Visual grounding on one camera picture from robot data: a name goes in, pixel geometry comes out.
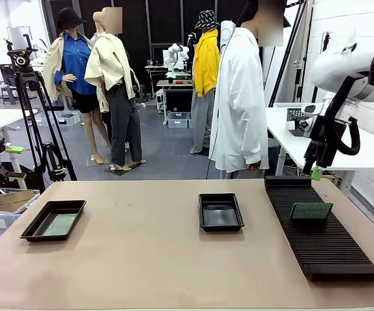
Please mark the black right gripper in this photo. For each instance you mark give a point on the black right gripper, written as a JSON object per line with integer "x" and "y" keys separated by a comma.
{"x": 323, "y": 152}

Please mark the green circuit board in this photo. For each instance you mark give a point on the green circuit board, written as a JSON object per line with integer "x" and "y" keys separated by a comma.
{"x": 310, "y": 210}
{"x": 61, "y": 224}

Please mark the black ESD tray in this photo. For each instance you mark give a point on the black ESD tray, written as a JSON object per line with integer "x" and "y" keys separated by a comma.
{"x": 33, "y": 226}
{"x": 221, "y": 217}

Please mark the small white robot arm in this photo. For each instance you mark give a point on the small white robot arm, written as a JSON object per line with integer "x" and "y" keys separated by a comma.
{"x": 173, "y": 55}

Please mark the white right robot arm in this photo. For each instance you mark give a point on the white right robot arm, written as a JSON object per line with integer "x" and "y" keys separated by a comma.
{"x": 336, "y": 68}

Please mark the person's bare hand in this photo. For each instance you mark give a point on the person's bare hand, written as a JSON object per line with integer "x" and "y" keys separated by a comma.
{"x": 252, "y": 166}

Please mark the brown cardboard box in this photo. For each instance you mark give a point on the brown cardboard box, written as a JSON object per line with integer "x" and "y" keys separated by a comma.
{"x": 12, "y": 197}

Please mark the dark grey bin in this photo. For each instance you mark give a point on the dark grey bin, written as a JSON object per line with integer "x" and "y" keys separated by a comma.
{"x": 272, "y": 155}

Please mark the grey plastic basket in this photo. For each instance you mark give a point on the grey plastic basket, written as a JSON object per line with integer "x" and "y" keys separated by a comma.
{"x": 293, "y": 114}

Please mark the clear plastic storage box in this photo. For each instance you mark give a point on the clear plastic storage box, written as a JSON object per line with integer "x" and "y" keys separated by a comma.
{"x": 67, "y": 119}
{"x": 178, "y": 120}

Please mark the clear flat plastic box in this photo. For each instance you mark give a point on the clear flat plastic box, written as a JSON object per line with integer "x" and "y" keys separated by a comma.
{"x": 281, "y": 105}

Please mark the black slotted board rack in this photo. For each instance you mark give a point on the black slotted board rack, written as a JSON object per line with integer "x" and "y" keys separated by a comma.
{"x": 319, "y": 246}

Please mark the dark computer monitor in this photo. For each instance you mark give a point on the dark computer monitor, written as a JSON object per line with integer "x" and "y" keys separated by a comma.
{"x": 6, "y": 74}

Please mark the person in white shirt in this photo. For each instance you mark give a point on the person in white shirt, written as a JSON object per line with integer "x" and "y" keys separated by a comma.
{"x": 235, "y": 97}

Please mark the mannequin with blue shirt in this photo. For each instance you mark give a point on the mannequin with blue shirt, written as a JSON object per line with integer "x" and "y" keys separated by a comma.
{"x": 75, "y": 64}

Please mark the black stand with legs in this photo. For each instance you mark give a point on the black stand with legs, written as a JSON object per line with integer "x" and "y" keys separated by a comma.
{"x": 292, "y": 48}

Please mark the thin black light stand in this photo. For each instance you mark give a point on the thin black light stand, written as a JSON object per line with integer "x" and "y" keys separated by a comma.
{"x": 326, "y": 40}

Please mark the mannequin with cream jacket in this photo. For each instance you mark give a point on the mannequin with cream jacket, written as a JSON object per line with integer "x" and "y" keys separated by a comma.
{"x": 109, "y": 64}

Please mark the black cabinet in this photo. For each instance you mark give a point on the black cabinet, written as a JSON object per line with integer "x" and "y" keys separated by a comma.
{"x": 179, "y": 100}

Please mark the mannequin with yellow top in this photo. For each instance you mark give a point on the mannequin with yellow top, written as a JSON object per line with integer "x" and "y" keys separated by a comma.
{"x": 204, "y": 64}

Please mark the black brimmed hat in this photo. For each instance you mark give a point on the black brimmed hat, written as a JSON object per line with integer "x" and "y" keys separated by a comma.
{"x": 69, "y": 17}

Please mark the small wood-top table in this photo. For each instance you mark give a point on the small wood-top table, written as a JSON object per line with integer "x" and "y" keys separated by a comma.
{"x": 174, "y": 82}

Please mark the black patterned bucket hat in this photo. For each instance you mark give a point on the black patterned bucket hat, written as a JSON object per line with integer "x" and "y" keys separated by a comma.
{"x": 206, "y": 19}

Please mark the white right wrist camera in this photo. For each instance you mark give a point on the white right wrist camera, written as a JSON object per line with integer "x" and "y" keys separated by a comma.
{"x": 311, "y": 109}

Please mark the black camera tripod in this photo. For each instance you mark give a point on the black camera tripod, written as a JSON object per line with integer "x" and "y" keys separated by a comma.
{"x": 23, "y": 61}

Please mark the black mannequin base plate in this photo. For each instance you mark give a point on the black mannequin base plate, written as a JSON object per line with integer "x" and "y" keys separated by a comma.
{"x": 125, "y": 169}

